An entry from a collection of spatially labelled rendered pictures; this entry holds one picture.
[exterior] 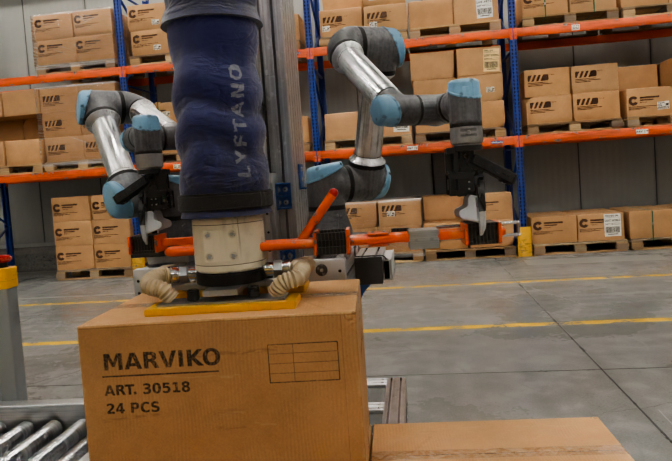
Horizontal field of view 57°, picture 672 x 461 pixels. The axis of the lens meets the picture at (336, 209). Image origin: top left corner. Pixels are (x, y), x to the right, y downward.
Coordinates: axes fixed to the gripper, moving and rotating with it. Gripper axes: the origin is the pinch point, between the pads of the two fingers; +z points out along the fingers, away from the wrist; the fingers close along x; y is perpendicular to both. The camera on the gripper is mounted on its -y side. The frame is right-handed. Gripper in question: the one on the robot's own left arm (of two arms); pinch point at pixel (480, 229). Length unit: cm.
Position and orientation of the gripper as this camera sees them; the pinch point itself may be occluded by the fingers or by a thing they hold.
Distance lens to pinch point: 150.2
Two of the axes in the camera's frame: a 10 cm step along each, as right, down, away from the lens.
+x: -0.6, 0.5, -10.0
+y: -10.0, 0.6, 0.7
